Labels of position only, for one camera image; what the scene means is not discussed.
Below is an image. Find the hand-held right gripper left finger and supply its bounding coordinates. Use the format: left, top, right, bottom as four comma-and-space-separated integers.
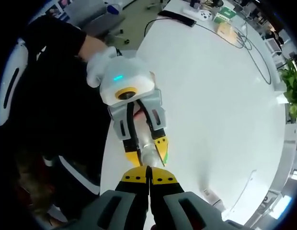
75, 166, 150, 230

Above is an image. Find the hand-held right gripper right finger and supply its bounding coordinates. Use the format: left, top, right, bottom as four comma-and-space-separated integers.
149, 167, 238, 230

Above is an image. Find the clear pump bottle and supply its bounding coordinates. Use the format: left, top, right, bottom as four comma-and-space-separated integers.
137, 131, 164, 169

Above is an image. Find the grey office chair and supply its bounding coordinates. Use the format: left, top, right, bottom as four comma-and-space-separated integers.
82, 0, 130, 46

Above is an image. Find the white and black chair edge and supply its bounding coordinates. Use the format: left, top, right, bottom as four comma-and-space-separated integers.
43, 153, 101, 195

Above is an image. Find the black power strip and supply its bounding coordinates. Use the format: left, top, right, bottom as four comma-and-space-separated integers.
161, 9, 196, 27

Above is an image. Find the white game controller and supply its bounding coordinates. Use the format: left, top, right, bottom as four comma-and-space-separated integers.
197, 9, 213, 22

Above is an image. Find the tan cardboard box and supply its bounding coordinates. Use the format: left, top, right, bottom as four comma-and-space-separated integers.
216, 23, 236, 37

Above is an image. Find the white slotted chair backrest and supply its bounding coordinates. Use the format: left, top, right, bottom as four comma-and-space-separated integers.
0, 38, 29, 127

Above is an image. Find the green box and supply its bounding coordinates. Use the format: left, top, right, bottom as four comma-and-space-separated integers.
213, 6, 237, 24

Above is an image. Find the green potted plant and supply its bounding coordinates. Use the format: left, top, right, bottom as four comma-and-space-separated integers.
275, 54, 297, 122

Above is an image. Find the blue and white wall poster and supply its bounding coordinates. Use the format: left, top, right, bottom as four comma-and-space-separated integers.
49, 0, 74, 22

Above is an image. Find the grey table cable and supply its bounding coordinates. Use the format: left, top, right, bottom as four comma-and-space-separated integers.
193, 20, 275, 85

